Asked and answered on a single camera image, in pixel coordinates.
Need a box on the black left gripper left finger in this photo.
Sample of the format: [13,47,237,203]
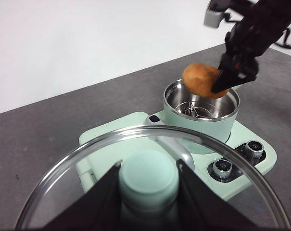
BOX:
[43,160,124,231]

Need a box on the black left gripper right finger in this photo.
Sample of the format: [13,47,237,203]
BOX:
[176,158,257,231]

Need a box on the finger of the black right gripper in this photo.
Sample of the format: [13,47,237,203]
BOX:
[211,68,245,94]

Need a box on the glass lid with green knob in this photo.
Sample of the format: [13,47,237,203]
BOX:
[14,125,291,231]

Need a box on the silver control knob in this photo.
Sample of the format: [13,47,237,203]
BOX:
[211,159,233,180]
[244,140,266,159]

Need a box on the mint green breakfast machine base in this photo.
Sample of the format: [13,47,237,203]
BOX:
[76,110,278,202]

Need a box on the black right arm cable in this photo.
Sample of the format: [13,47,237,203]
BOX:
[274,26,291,50]

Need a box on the pale grey right wrist camera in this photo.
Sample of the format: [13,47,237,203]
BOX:
[203,0,227,28]

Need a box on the mint green pot with handle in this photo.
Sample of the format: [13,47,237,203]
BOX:
[163,78,245,143]

